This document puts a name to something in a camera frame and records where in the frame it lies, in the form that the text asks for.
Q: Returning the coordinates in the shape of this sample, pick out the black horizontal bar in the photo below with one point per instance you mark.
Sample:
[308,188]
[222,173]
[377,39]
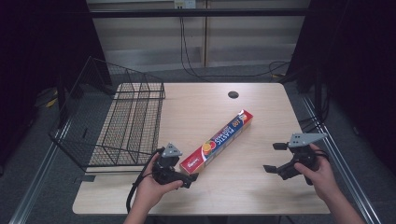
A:
[199,12]

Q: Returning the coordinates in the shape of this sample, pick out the person's left hand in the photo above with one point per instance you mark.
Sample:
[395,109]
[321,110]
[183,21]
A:
[149,189]

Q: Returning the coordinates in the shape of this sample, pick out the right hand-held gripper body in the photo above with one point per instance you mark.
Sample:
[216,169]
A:
[303,155]

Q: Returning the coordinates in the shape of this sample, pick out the plastic wrap box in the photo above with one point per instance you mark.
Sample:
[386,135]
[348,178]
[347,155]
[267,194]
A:
[218,141]

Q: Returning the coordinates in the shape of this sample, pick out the aluminium floor rail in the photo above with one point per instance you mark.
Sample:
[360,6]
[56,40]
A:
[37,183]
[342,161]

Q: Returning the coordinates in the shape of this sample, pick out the yellow floor object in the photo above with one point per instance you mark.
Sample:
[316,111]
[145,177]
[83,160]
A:
[52,99]

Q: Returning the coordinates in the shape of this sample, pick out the white wall outlet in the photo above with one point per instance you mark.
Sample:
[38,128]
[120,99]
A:
[185,3]

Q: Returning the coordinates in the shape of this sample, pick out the dark curtain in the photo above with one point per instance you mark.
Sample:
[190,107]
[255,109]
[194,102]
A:
[40,46]
[355,62]

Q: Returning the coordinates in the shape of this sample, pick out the person's right hand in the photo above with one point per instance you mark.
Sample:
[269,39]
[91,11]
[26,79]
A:
[322,180]

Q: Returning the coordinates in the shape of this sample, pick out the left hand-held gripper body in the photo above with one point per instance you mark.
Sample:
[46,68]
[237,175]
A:
[166,169]

